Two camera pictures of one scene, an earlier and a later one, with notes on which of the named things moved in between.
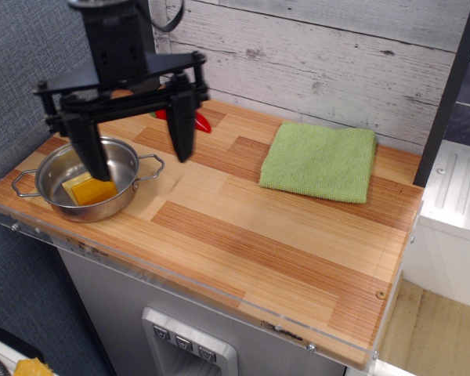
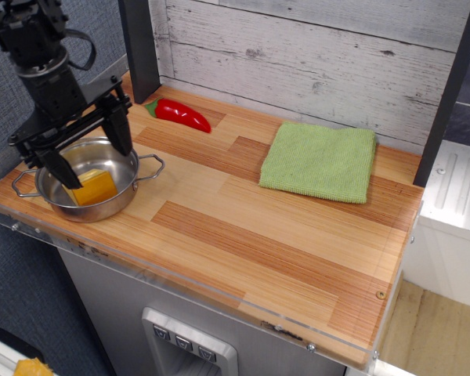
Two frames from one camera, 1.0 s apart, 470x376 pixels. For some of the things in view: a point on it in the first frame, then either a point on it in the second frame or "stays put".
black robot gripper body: [128, 77] → [60, 110]
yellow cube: [84, 189] stays put
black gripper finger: [86, 137] → [62, 170]
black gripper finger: [181, 114] → [116, 122]
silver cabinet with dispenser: [150, 330] stays put
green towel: [327, 162] stays put
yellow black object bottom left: [32, 367] stays put
